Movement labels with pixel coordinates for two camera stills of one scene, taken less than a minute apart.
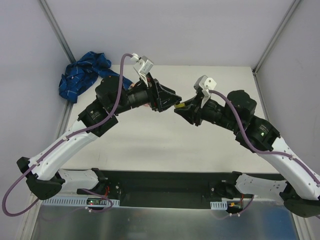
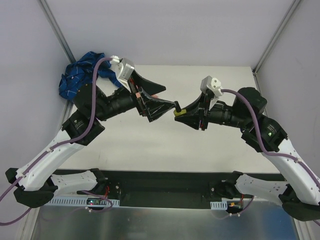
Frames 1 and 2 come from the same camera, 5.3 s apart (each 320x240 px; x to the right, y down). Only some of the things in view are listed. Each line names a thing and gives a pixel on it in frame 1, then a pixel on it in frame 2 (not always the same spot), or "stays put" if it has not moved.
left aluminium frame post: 57,28 stays put
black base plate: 161,188 stays put
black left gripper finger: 168,97 -> 154,108
